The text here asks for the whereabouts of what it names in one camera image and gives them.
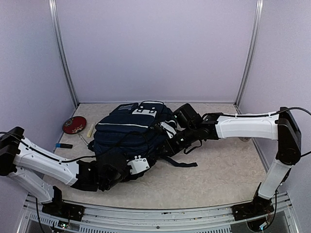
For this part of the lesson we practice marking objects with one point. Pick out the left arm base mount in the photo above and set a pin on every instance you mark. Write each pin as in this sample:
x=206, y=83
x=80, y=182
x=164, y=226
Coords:
x=57, y=207

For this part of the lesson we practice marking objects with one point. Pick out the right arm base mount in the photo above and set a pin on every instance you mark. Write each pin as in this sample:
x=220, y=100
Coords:
x=256, y=207

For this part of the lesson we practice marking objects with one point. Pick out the floral ceramic mug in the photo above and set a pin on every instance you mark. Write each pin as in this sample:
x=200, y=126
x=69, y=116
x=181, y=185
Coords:
x=244, y=139

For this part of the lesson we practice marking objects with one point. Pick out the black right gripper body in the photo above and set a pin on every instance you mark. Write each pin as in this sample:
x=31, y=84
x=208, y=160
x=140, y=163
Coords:
x=176, y=147

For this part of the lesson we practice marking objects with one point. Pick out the aluminium front rail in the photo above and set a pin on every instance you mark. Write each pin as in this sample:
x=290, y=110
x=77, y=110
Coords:
x=215, y=219

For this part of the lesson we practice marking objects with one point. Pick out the yellow highlighter marker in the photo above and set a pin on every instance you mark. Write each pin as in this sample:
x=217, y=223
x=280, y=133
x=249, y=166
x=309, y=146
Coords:
x=90, y=130

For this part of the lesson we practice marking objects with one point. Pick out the aluminium corner post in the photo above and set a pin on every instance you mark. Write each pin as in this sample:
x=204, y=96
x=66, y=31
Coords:
x=250, y=53
x=61, y=50

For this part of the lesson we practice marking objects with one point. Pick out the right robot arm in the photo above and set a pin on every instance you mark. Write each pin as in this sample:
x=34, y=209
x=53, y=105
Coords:
x=280, y=126

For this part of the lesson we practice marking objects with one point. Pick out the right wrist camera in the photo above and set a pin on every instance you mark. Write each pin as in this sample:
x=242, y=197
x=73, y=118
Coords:
x=169, y=127

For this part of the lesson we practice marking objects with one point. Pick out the aluminium corner post right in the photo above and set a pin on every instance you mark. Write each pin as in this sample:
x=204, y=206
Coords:
x=250, y=53

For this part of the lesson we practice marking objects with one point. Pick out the aluminium corner post left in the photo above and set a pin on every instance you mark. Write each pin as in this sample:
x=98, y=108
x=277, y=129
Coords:
x=61, y=50

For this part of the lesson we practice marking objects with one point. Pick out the red floral bowl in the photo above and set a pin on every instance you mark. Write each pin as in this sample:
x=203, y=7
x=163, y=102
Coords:
x=74, y=125

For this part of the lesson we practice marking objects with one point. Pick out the black blue marker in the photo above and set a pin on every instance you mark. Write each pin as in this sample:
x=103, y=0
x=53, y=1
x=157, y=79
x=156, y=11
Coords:
x=63, y=145

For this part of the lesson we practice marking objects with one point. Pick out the clear ballpoint pen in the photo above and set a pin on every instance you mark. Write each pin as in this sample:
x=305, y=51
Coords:
x=84, y=141

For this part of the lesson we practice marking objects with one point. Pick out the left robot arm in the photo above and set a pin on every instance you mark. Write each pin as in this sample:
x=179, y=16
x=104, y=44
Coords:
x=21, y=160

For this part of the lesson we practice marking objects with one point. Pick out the navy blue student backpack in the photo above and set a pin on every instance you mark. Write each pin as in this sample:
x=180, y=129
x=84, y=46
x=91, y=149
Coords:
x=129, y=130

